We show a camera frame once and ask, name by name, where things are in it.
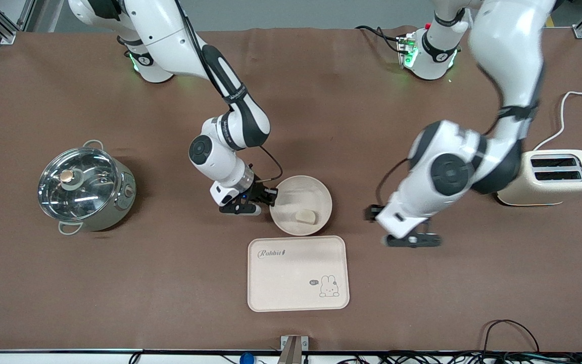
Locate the beige round bowl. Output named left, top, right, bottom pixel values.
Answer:
left=269, top=175, right=333, bottom=237

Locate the cream tray with rabbit print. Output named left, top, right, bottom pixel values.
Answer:
left=247, top=236, right=351, bottom=312

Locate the steel cooking pot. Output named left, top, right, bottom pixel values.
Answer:
left=37, top=140, right=137, bottom=236

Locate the cream two-slot toaster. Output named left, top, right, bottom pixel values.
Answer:
left=497, top=149, right=582, bottom=207

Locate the glass pot lid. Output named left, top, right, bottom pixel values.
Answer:
left=37, top=147, right=120, bottom=223

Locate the control box with green light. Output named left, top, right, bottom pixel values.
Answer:
left=396, top=31, right=419, bottom=69

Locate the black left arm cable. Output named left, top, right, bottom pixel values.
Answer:
left=375, top=158, right=413, bottom=205

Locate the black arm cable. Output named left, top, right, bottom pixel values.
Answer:
left=172, top=0, right=284, bottom=184
left=375, top=158, right=413, bottom=205

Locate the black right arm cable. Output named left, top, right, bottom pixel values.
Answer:
left=172, top=0, right=284, bottom=184

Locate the black cable bundle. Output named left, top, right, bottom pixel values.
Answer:
left=336, top=350, right=582, bottom=364

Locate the black looped cable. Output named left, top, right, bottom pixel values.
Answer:
left=482, top=320, right=540, bottom=354

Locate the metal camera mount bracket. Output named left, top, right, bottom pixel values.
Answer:
left=277, top=335, right=310, bottom=364

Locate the black control box cable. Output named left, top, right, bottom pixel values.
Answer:
left=355, top=24, right=403, bottom=54

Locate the white toaster power cord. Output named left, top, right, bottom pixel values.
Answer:
left=532, top=88, right=582, bottom=152

